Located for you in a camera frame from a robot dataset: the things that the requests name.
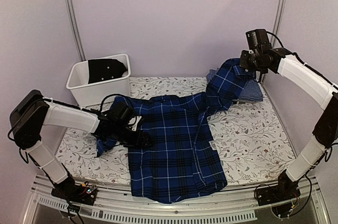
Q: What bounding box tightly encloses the black shirt in bin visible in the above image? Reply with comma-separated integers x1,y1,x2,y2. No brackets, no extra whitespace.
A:
88,59,127,84

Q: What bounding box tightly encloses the left aluminium frame post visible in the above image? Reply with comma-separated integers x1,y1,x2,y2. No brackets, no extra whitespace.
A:
64,0,86,62

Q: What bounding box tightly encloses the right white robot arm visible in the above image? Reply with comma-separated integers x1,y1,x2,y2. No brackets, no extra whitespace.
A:
240,48,337,201

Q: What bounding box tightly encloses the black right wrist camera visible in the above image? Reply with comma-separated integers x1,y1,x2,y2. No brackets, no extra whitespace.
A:
246,29,271,50

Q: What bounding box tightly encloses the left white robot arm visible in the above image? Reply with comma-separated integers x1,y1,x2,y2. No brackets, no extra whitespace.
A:
7,89,152,200

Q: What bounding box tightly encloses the dark blue plaid shirt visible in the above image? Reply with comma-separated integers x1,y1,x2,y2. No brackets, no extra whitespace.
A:
112,59,256,204

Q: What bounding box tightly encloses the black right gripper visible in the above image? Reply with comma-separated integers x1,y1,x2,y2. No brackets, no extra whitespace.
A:
239,50,266,72

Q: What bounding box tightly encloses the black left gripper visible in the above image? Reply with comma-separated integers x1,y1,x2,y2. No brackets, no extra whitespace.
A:
112,123,154,150

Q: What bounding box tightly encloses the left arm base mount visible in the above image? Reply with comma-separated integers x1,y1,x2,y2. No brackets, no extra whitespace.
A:
51,179,97,206

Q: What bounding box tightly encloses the folded blue gingham shirt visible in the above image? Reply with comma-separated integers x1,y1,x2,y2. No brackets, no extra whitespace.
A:
206,68,265,102

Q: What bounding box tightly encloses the white plastic bin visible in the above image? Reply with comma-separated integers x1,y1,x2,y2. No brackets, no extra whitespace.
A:
66,54,131,107

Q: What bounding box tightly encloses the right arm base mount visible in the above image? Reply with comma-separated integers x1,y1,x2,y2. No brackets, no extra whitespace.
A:
253,184,301,219

